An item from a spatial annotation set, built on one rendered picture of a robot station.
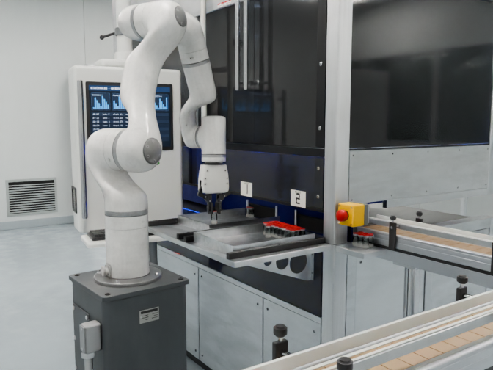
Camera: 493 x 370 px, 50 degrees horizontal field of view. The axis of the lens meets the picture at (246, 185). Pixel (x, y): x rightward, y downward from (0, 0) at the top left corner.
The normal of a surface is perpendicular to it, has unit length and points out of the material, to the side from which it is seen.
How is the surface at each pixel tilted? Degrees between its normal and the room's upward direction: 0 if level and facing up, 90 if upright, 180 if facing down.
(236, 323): 90
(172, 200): 90
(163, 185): 90
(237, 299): 90
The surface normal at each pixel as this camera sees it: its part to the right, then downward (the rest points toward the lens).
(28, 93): 0.56, 0.10
